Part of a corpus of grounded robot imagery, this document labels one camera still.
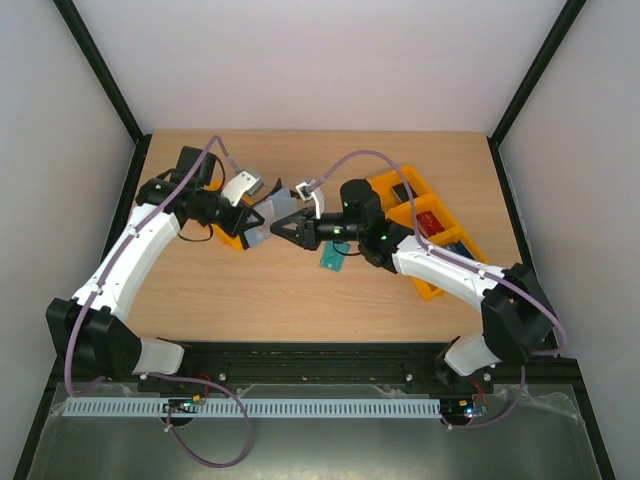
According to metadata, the yellow three-compartment bin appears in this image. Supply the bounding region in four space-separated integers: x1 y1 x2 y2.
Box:
367 164 489 302

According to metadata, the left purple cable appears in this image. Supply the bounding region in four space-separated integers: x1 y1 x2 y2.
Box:
64 134 254 468

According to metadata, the right black frame post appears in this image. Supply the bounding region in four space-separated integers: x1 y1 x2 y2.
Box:
488 0 589 149

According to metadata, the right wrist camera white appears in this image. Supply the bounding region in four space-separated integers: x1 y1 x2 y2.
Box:
294 180 325 219

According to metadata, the blue card in bin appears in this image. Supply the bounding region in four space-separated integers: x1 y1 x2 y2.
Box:
444 241 476 260

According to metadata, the white slotted cable duct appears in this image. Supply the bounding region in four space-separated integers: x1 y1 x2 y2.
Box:
62 397 441 419

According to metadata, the purple cable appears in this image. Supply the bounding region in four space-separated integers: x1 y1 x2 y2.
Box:
64 134 254 468
309 149 569 432

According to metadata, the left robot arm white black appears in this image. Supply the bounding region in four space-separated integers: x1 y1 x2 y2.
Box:
45 147 264 389

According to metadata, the black frame post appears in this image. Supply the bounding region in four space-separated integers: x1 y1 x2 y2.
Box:
488 0 589 149
53 0 150 146

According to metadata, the red card in bin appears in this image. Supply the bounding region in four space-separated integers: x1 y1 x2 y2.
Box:
416 210 445 238

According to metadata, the small yellow bin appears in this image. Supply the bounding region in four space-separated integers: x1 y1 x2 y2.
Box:
206 180 253 251

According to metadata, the black item in bin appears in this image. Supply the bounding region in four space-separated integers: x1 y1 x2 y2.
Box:
391 183 418 204

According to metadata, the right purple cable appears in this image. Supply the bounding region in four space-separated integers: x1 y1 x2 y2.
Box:
309 149 569 432

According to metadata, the left black frame post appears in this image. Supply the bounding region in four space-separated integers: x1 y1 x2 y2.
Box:
53 0 150 146

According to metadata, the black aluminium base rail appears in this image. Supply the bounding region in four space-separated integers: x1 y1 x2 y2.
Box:
49 340 586 396

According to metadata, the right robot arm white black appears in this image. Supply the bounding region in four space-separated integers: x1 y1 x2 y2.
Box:
270 179 556 392

